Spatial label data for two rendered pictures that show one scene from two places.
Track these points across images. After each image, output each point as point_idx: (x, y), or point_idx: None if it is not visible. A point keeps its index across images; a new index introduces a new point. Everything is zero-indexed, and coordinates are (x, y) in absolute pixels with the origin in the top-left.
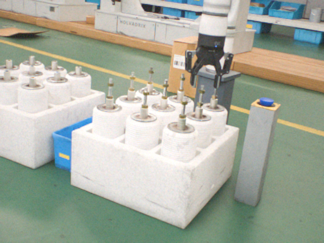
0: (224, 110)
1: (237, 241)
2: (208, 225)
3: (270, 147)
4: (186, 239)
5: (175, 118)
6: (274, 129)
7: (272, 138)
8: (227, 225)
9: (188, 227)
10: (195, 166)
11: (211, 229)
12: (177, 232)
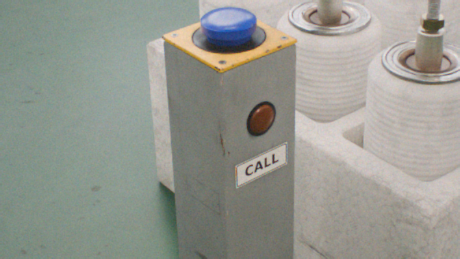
0: (400, 78)
1: (70, 246)
2: (151, 221)
3: (202, 204)
4: (124, 175)
5: (377, 15)
6: (205, 147)
7: (205, 178)
8: (136, 253)
9: (161, 190)
10: (161, 51)
11: (135, 220)
12: (152, 171)
